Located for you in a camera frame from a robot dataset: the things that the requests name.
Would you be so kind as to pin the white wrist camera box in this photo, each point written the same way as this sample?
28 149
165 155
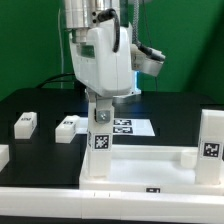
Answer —
148 64

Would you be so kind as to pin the white desk top tray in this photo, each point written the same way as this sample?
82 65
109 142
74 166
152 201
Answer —
152 169

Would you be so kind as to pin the white fiducial marker sheet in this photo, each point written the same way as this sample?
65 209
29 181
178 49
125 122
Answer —
135 127

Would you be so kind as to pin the white left fence block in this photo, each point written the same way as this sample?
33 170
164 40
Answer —
4 156

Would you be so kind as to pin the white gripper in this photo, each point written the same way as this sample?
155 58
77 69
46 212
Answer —
103 71

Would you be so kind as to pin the white front fence bar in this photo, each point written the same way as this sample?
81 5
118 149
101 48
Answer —
116 205

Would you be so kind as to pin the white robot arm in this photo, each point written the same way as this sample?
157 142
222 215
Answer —
83 15

